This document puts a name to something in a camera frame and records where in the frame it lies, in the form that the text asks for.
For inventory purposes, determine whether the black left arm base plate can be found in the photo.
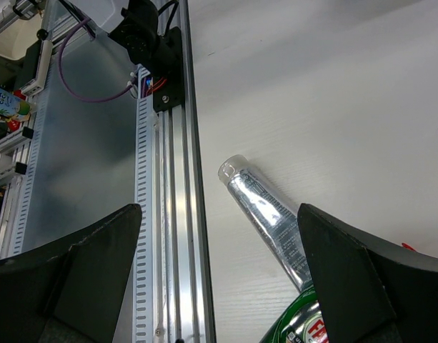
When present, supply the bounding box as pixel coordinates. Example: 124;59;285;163
151;26;185;112

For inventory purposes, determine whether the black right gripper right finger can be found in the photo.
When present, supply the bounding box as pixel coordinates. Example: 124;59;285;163
298;204;438;342

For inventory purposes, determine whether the aluminium mounting rail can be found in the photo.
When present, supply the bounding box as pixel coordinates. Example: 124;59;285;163
153;1;216;342

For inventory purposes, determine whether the green Fairy dish soap bottle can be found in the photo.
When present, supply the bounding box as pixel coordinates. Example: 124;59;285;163
260;287;329;343

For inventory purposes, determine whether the silver toothpaste tube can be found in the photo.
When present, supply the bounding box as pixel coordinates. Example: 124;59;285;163
218;155;312;292

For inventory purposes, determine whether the coconut water carton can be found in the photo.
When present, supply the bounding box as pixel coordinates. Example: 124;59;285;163
0;88;34;121

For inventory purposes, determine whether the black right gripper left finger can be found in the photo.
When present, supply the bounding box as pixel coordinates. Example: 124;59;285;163
0;204;142;342

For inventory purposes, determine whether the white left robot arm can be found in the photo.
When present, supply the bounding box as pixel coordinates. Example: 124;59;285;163
108;1;174;73

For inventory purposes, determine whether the slotted white cable duct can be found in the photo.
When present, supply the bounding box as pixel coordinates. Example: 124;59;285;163
132;66;154;342

